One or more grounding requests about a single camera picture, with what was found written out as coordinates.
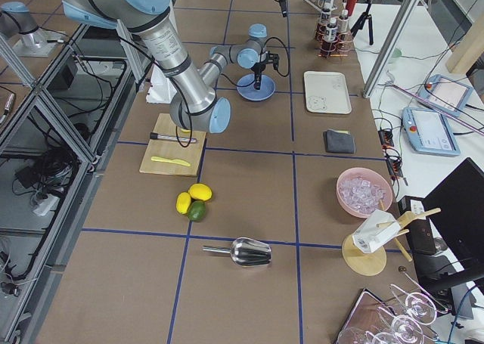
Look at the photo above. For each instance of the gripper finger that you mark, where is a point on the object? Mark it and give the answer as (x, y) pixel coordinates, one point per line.
(257, 81)
(283, 6)

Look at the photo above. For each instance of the blue plate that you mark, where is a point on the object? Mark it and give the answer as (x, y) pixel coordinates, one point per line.
(247, 90)

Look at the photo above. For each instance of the wooden stand with carton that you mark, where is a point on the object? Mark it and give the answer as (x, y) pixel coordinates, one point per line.
(363, 250)

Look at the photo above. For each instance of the dark drink bottle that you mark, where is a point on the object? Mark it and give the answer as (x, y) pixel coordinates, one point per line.
(328, 44)
(326, 12)
(342, 22)

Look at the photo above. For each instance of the black small tripod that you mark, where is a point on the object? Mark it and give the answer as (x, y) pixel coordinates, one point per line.
(360, 23)

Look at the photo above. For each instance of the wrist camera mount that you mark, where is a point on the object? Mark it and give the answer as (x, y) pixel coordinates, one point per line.
(272, 59)

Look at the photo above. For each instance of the steel ice scoop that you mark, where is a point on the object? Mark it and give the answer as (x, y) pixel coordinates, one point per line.
(245, 252)

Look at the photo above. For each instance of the cream bear tray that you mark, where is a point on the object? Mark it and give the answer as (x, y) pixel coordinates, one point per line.
(326, 92)

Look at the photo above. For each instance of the black monitor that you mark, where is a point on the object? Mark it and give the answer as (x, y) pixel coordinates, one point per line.
(460, 224)

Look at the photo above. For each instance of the green lime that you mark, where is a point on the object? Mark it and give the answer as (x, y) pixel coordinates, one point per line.
(196, 211)

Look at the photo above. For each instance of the aluminium frame post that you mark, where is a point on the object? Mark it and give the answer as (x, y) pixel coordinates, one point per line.
(389, 44)

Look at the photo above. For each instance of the green bowl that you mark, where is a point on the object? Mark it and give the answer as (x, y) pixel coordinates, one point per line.
(395, 56)

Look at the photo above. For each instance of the steel cylinder tool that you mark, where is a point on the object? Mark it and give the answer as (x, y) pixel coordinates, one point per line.
(156, 136)

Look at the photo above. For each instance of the yellow lemon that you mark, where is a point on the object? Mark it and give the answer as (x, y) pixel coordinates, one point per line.
(200, 191)
(183, 202)

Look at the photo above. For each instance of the wooden cutting board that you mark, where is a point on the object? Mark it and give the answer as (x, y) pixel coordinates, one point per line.
(172, 150)

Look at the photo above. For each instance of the yellow plastic knife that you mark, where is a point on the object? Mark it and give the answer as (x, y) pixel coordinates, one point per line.
(179, 162)

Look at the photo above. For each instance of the copper wire bottle rack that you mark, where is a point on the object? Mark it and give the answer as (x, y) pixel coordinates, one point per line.
(343, 41)

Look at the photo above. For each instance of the teach pendant tablet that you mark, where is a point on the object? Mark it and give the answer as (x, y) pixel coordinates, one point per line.
(446, 93)
(429, 132)

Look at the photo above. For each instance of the pink bowl of ice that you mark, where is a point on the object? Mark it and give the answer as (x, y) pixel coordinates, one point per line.
(360, 191)

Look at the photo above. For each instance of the wine glass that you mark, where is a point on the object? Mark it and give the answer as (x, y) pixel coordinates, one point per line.
(405, 317)

